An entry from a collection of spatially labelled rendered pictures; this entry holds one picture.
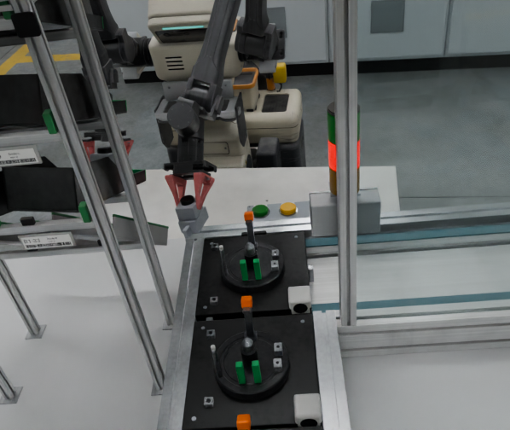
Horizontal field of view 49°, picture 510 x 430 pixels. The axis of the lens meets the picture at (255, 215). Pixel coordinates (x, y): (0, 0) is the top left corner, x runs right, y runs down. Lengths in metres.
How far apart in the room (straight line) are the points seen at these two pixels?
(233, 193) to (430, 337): 0.75
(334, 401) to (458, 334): 0.31
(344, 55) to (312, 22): 3.33
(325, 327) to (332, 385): 0.13
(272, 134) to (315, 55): 2.11
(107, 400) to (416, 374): 0.63
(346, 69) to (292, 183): 0.89
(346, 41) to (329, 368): 0.59
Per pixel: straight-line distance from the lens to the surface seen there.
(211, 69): 1.26
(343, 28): 0.78
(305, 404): 1.00
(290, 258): 1.26
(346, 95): 0.83
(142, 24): 4.37
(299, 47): 4.20
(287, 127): 2.14
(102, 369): 1.30
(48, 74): 0.79
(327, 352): 1.11
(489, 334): 1.23
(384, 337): 1.18
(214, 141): 1.90
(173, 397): 1.09
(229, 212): 1.59
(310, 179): 1.69
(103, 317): 1.40
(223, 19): 1.28
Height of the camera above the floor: 1.84
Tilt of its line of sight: 38 degrees down
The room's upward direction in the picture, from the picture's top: 8 degrees counter-clockwise
